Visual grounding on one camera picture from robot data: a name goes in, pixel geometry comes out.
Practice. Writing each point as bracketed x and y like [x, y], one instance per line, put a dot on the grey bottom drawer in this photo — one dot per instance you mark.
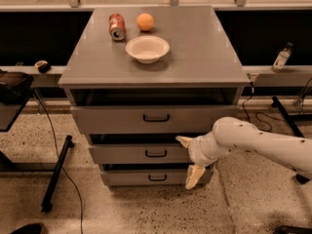
[144, 178]

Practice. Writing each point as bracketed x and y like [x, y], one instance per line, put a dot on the small clear bottle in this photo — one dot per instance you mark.
[282, 57]

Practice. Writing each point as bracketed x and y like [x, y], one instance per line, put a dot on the red soda can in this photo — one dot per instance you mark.
[117, 27]

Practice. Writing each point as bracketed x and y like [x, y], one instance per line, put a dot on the grey drawer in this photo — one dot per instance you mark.
[139, 153]
[144, 178]
[149, 119]

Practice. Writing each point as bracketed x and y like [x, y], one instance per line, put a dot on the black shoe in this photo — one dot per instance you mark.
[34, 228]

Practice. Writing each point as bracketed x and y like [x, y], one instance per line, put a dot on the black stand leg right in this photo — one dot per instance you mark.
[290, 119]

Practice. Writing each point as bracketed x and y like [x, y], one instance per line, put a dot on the tape measure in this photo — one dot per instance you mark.
[42, 66]

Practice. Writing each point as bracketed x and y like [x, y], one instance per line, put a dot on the orange fruit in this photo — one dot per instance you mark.
[145, 22]

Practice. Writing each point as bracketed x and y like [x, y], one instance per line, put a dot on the black stand leg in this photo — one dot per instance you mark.
[290, 119]
[46, 205]

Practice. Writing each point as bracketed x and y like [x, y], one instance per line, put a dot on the black bag on stand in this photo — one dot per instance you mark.
[14, 86]

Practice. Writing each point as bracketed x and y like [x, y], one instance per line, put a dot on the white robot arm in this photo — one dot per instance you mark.
[229, 135]

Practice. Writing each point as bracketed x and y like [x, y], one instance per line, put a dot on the grey top drawer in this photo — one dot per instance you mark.
[149, 119]

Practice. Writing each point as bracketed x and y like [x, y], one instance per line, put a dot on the grey drawer cabinet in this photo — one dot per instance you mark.
[201, 68]

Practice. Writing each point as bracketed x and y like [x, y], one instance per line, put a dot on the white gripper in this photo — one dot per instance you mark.
[195, 150]

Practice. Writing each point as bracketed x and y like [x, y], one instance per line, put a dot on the white bowl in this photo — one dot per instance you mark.
[147, 49]

